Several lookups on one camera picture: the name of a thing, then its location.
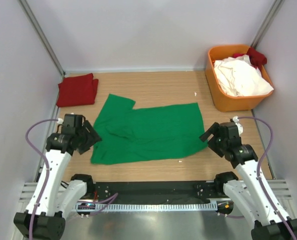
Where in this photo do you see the aluminium corner post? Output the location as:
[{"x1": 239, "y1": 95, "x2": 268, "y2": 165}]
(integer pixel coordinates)
[
  {"x1": 17, "y1": 0, "x2": 66, "y2": 77},
  {"x1": 250, "y1": 0, "x2": 285, "y2": 49}
]

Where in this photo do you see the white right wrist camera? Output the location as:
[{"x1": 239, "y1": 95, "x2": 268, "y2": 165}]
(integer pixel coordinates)
[{"x1": 231, "y1": 116, "x2": 244, "y2": 135}]

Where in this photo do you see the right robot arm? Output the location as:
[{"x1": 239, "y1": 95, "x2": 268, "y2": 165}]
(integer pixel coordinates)
[{"x1": 199, "y1": 120, "x2": 297, "y2": 240}]

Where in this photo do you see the aluminium frame rail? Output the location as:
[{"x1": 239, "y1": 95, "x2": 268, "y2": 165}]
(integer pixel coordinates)
[{"x1": 19, "y1": 179, "x2": 292, "y2": 203}]

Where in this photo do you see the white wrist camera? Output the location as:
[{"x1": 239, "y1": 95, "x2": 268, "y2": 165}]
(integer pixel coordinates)
[
  {"x1": 57, "y1": 118, "x2": 64, "y2": 125},
  {"x1": 231, "y1": 116, "x2": 244, "y2": 135}
]

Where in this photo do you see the orange plastic bin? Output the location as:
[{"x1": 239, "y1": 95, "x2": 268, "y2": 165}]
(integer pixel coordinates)
[{"x1": 205, "y1": 44, "x2": 273, "y2": 112}]

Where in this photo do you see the left aluminium corner post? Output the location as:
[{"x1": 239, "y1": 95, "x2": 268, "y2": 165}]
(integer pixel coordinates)
[{"x1": 17, "y1": 0, "x2": 66, "y2": 77}]

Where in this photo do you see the right aluminium corner post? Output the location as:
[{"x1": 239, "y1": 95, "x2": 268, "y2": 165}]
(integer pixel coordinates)
[{"x1": 250, "y1": 0, "x2": 285, "y2": 49}]

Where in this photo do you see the green t-shirt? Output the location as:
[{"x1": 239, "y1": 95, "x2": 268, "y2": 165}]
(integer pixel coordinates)
[{"x1": 90, "y1": 94, "x2": 208, "y2": 165}]

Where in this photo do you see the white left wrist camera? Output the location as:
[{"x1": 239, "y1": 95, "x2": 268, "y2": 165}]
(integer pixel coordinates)
[{"x1": 57, "y1": 118, "x2": 64, "y2": 125}]

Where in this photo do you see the white crumpled t-shirt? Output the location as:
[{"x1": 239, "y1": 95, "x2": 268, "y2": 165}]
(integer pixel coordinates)
[{"x1": 213, "y1": 54, "x2": 274, "y2": 97}]

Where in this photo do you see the dark red t-shirt in bin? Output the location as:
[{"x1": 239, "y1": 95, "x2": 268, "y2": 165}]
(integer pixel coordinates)
[{"x1": 231, "y1": 45, "x2": 268, "y2": 71}]

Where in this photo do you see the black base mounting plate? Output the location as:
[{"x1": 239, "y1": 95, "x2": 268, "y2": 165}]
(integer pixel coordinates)
[{"x1": 93, "y1": 180, "x2": 226, "y2": 205}]

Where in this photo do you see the folded red t-shirt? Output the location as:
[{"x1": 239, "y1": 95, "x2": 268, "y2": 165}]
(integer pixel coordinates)
[{"x1": 56, "y1": 73, "x2": 99, "y2": 108}]

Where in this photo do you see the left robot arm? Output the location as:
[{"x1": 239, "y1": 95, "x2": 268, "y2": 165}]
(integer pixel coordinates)
[{"x1": 13, "y1": 113, "x2": 102, "y2": 240}]

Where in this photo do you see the white slotted cable duct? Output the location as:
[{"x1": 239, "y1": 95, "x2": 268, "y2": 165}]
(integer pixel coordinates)
[{"x1": 75, "y1": 201, "x2": 218, "y2": 213}]

